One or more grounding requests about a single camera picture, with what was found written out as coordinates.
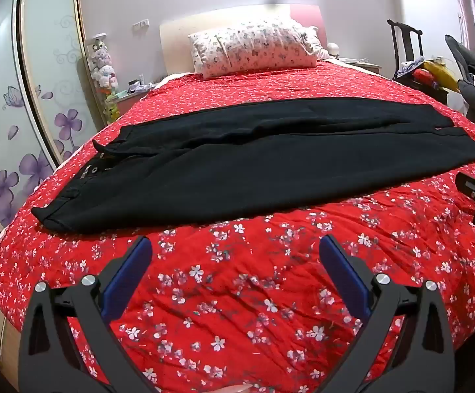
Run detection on white patterned pillow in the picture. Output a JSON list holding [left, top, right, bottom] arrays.
[[187, 20, 322, 79]]

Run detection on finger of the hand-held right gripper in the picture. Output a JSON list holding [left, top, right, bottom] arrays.
[[455, 172, 475, 202]]

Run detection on cream and pink headboard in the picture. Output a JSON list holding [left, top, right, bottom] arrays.
[[159, 4, 329, 84]]

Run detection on wardrobe with purple flower doors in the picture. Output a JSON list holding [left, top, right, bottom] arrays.
[[0, 0, 111, 361]]

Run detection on red floral bedspread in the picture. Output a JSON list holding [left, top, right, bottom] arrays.
[[0, 59, 475, 393]]

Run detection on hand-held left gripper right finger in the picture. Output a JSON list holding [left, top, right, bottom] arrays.
[[318, 235, 456, 393]]

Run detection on black wooden chair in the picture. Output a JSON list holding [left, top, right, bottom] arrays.
[[387, 18, 425, 79]]

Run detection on yellow plush toy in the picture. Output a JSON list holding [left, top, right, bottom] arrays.
[[423, 61, 462, 93]]

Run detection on stack of plush toys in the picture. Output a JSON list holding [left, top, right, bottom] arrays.
[[85, 33, 121, 123]]

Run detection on red toy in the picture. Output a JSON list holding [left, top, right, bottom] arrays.
[[413, 69, 435, 86]]

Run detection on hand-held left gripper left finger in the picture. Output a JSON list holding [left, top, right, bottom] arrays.
[[18, 235, 159, 393]]

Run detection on wooden bed frame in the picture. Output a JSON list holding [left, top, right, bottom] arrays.
[[0, 315, 30, 390]]

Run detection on bedside table with small clutter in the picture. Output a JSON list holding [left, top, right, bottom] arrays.
[[110, 81, 157, 105]]

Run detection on black pants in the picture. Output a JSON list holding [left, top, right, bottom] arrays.
[[31, 97, 475, 233]]

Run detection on wooden bedside table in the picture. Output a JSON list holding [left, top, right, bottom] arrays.
[[339, 57, 382, 75]]

